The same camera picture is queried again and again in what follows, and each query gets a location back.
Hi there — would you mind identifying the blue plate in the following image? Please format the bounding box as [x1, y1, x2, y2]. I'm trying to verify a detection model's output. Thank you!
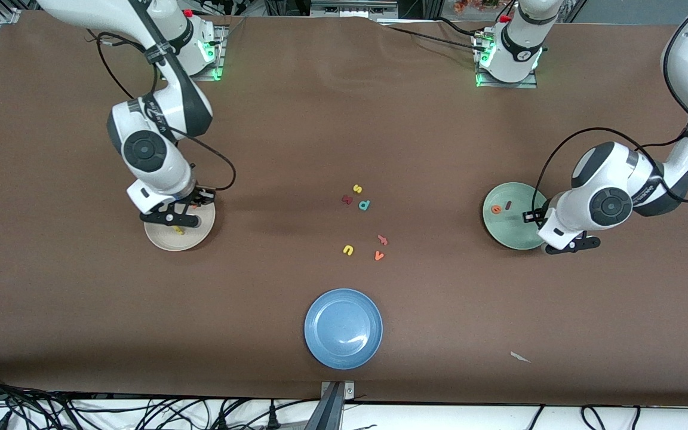
[304, 288, 383, 370]

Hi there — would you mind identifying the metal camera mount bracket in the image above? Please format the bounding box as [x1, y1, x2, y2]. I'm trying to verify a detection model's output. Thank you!
[319, 381, 356, 430]

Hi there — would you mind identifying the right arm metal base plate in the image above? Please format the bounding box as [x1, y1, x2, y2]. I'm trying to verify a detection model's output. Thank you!
[161, 24, 227, 81]

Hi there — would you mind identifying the brown paper table cover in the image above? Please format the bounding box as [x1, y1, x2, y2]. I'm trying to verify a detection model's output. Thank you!
[0, 11, 688, 407]

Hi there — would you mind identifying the green plate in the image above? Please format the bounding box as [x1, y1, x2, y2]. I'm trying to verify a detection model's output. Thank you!
[482, 182, 551, 250]

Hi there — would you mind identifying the grey power strip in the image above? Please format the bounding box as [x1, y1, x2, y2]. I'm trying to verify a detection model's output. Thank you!
[310, 0, 399, 19]

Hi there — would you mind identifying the beige plate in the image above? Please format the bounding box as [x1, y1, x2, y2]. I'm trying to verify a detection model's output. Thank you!
[144, 190, 216, 252]

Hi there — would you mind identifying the black cable across table edge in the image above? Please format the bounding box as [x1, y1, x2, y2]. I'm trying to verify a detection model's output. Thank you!
[380, 17, 488, 54]

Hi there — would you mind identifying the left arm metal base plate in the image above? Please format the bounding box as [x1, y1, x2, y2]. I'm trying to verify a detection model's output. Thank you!
[474, 33, 539, 89]

